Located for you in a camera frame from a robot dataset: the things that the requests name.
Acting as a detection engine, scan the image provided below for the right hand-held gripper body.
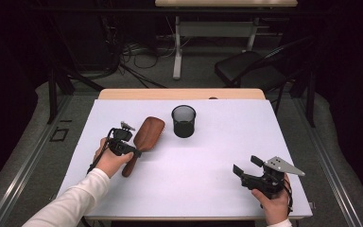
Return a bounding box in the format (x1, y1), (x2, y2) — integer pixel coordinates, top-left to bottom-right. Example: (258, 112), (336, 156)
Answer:
(241, 156), (306, 201)

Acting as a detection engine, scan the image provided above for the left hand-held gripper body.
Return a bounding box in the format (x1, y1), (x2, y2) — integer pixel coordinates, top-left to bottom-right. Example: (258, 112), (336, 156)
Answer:
(107, 120), (137, 157)

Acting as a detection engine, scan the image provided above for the brown wooden hairbrush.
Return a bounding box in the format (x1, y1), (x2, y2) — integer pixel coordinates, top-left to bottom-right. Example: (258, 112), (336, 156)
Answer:
(121, 115), (166, 178)

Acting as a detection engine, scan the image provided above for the black mesh pen cup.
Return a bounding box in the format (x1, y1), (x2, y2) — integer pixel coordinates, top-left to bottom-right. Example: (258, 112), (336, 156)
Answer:
(171, 104), (197, 139)

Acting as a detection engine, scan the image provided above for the person's left hand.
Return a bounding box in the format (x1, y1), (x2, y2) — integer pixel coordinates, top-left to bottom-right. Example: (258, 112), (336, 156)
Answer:
(94, 138), (134, 179)

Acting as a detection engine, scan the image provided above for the person's right hand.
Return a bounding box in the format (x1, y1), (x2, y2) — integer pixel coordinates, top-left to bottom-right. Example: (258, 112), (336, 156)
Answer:
(251, 174), (292, 225)

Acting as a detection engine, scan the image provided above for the white table cover sheet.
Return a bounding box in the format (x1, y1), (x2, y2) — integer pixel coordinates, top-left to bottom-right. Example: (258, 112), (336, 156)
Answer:
(56, 98), (314, 219)

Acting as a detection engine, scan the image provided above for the light wooden table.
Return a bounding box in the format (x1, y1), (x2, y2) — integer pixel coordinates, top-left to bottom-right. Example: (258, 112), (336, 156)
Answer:
(55, 88), (306, 221)

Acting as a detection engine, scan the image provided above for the black metal stand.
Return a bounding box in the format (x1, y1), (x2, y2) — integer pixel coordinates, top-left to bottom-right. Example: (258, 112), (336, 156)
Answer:
(289, 46), (317, 129)
(46, 18), (106, 125)

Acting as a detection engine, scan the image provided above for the black folding chair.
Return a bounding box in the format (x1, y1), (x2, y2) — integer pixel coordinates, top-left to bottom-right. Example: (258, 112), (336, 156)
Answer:
(214, 35), (316, 96)

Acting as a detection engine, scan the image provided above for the white-legged wooden desk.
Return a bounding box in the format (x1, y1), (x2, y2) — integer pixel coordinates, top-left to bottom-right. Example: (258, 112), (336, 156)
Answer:
(154, 0), (299, 80)

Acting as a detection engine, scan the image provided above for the left hand-held gripper black cable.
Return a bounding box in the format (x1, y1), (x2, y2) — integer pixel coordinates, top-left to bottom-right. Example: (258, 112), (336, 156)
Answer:
(86, 127), (114, 175)

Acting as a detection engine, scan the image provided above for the hand-held gripper black cable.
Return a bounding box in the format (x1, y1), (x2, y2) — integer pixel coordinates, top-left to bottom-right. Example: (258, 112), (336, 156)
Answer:
(283, 179), (295, 216)
(86, 127), (114, 175)

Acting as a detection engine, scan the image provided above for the right hand-held gripper black cable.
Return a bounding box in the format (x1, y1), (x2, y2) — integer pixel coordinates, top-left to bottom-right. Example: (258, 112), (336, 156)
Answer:
(283, 179), (295, 216)

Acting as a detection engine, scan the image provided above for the metal floor rail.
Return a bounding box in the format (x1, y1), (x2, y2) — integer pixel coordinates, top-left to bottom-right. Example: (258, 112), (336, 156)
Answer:
(291, 97), (363, 227)
(0, 94), (74, 227)

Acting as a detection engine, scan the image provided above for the bundle of floor cables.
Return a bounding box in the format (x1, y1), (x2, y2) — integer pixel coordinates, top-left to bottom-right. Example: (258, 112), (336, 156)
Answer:
(100, 15), (178, 89)

